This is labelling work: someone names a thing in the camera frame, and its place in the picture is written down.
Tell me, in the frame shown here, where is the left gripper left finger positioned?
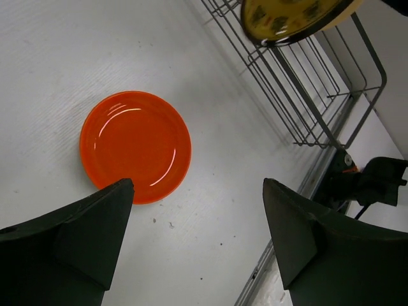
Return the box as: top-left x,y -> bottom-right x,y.
1,178 -> 134,305

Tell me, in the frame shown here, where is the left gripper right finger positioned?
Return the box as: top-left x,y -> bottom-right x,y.
263,178 -> 407,305

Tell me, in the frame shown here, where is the orange plate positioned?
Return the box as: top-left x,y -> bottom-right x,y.
79,91 -> 192,205

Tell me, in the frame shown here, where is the yellow black-rimmed plate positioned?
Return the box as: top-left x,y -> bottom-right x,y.
240,0 -> 363,48

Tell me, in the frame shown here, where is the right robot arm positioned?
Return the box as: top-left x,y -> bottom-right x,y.
328,157 -> 407,220

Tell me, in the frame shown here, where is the grey wire dish rack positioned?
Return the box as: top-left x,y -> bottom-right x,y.
203,1 -> 387,149

